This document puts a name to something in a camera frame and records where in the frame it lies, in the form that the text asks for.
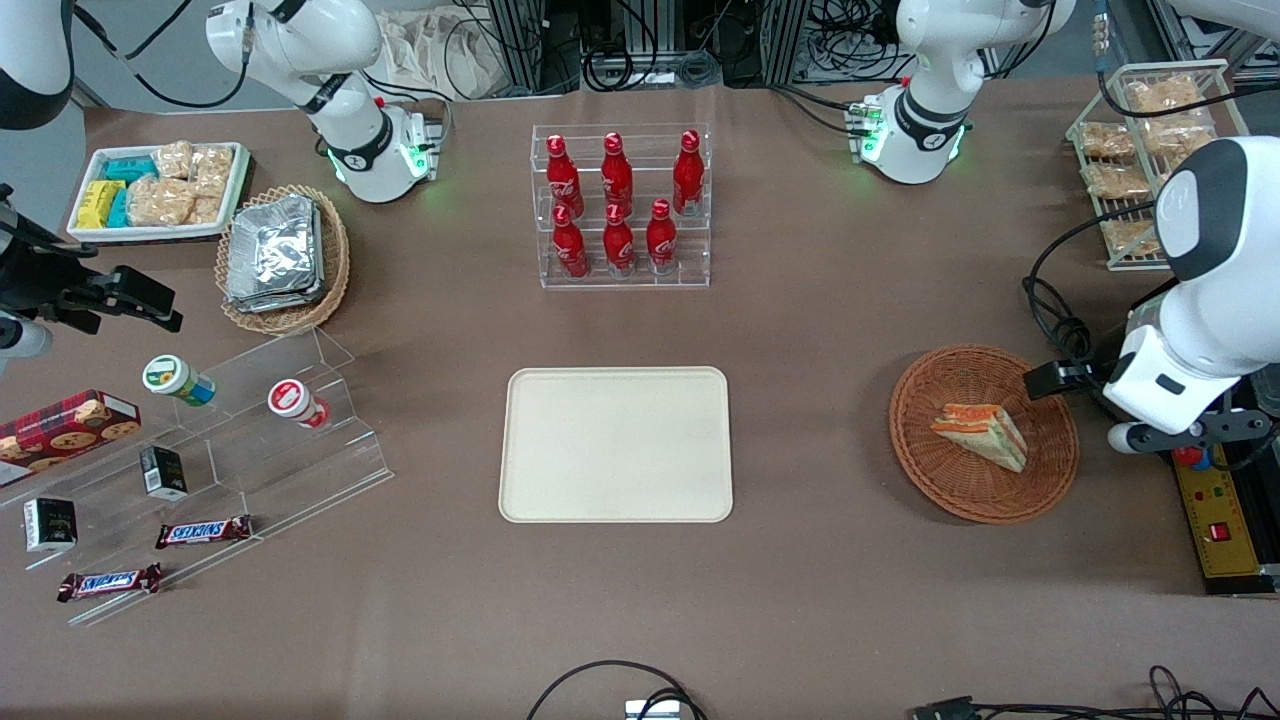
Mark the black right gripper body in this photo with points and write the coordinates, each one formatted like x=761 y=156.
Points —
x=32 y=283

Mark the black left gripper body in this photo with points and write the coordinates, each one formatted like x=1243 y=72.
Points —
x=1082 y=374

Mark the triangle sandwich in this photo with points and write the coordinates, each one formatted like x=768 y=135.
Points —
x=985 y=436

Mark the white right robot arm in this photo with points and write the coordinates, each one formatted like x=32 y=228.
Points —
x=350 y=130

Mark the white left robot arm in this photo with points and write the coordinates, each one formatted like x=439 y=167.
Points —
x=930 y=120

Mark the white rectangular snack tray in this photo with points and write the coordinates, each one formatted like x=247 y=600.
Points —
x=140 y=235

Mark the light oval wicker basket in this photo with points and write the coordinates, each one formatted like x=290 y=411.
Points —
x=285 y=322

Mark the brown round wicker basket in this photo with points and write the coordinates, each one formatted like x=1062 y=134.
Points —
x=960 y=485

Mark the beige plastic tray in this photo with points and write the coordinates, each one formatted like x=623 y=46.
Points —
x=615 y=445

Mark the green lid yogurt cup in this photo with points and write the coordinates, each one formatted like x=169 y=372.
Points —
x=170 y=377

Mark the teal snack pack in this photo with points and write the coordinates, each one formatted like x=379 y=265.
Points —
x=119 y=208
x=130 y=169

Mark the clear rice cracker bag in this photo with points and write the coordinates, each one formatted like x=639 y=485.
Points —
x=160 y=202
x=173 y=160
x=206 y=210
x=212 y=170

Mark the yellow snack pack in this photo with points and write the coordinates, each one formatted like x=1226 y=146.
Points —
x=98 y=203

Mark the stack of foil containers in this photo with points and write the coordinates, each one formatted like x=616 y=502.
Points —
x=272 y=255

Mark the red emergency stop button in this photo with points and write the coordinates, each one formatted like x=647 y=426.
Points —
x=1190 y=458

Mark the red lid yogurt cup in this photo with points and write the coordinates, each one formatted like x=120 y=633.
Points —
x=290 y=399

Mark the red tartan cookie box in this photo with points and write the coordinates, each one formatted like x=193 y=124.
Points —
x=60 y=430

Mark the clear fried snack bag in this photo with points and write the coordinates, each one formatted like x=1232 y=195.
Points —
x=1170 y=136
x=1115 y=181
x=1130 y=238
x=1107 y=141
x=1162 y=94

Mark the small black box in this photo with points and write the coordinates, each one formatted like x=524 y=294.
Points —
x=163 y=473
x=50 y=523

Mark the clear acrylic stepped shelf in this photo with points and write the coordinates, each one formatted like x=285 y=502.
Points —
x=290 y=475

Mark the brown Snickers bar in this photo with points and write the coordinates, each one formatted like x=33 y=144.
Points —
x=203 y=532
x=110 y=582

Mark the black box with yellow panel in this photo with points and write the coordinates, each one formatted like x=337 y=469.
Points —
x=1225 y=545

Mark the white plastic bag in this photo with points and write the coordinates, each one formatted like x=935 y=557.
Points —
x=440 y=55

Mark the red cola bottle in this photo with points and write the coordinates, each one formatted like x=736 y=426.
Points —
x=688 y=178
x=564 y=180
x=617 y=178
x=619 y=246
x=570 y=248
x=661 y=242

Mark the clear acrylic bottle rack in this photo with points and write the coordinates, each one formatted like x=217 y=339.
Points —
x=620 y=284

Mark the small white device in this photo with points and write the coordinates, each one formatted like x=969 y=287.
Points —
x=652 y=710

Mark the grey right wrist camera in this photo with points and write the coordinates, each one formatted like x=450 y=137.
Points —
x=22 y=340

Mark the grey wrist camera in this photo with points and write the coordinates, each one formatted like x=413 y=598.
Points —
x=22 y=340
x=1130 y=437

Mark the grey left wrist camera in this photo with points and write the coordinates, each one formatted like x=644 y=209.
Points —
x=1130 y=437

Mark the aluminium frame post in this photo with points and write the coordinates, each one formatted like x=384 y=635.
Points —
x=785 y=40
x=515 y=45

